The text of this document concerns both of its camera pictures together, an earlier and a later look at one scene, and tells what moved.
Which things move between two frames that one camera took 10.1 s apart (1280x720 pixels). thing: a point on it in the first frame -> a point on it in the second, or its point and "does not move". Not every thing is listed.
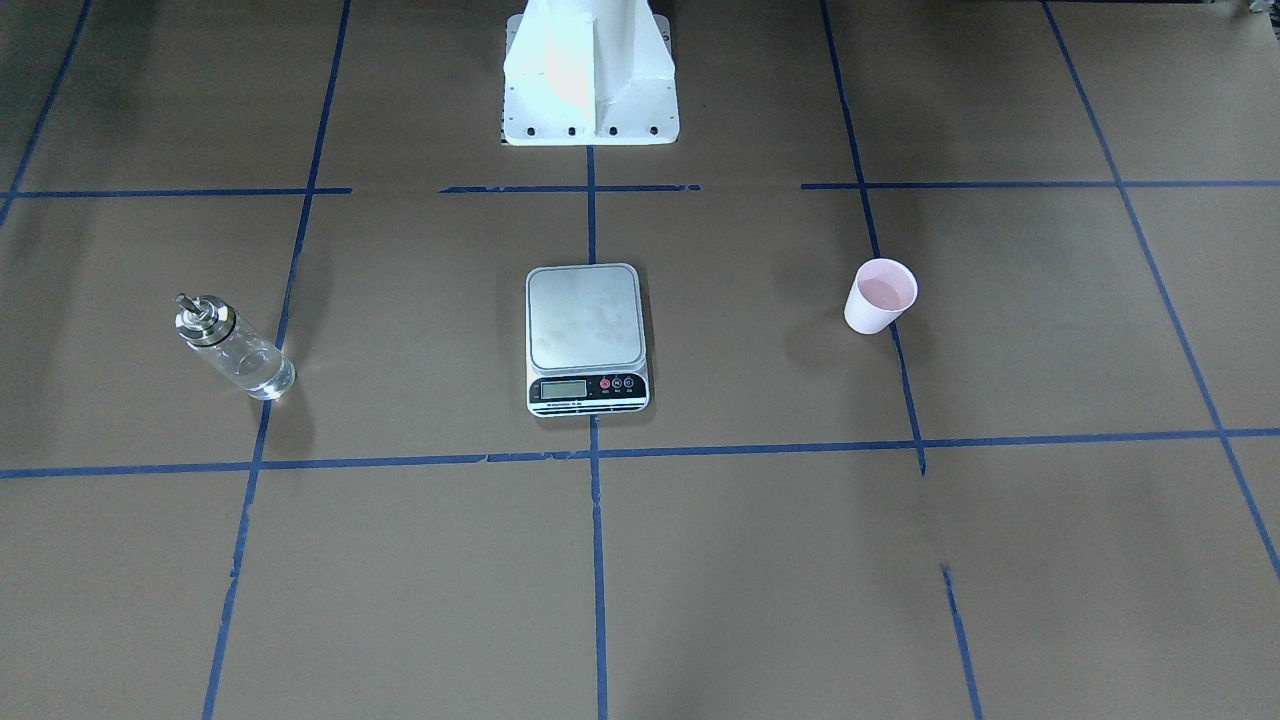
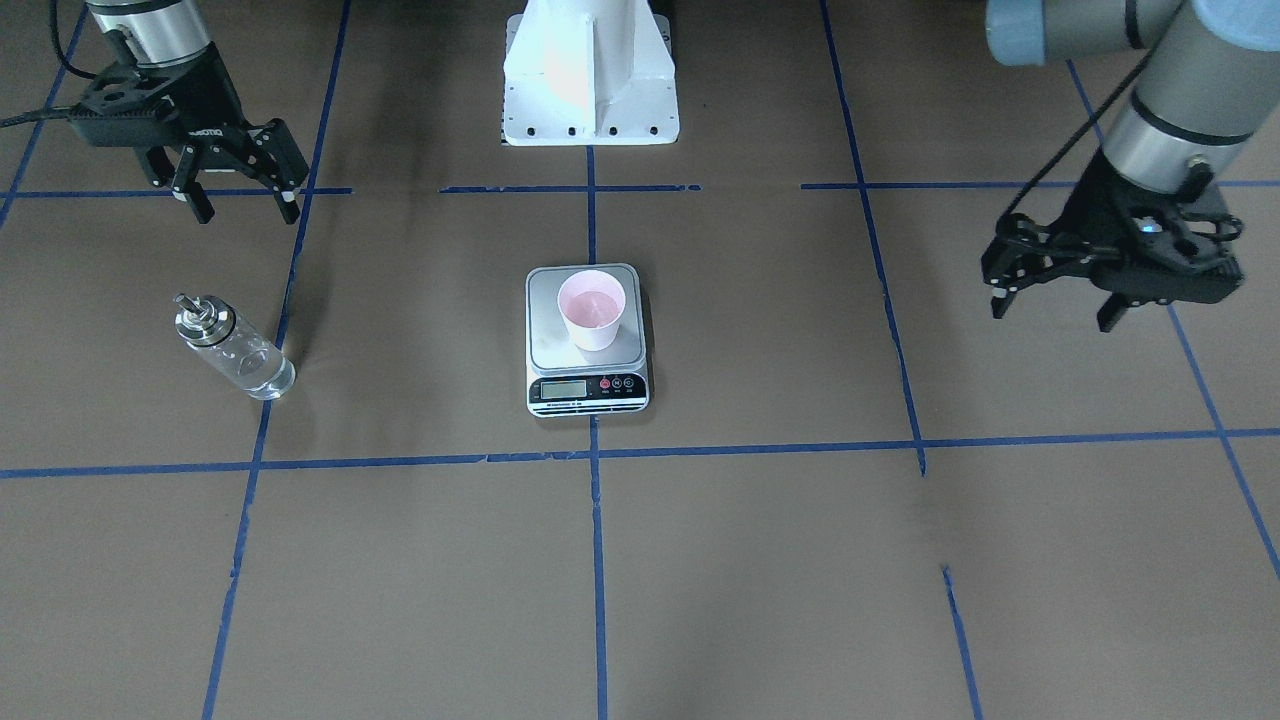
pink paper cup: (882, 289) -> (593, 301)
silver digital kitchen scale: (584, 341) does not move
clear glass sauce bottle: (213, 329) does not move
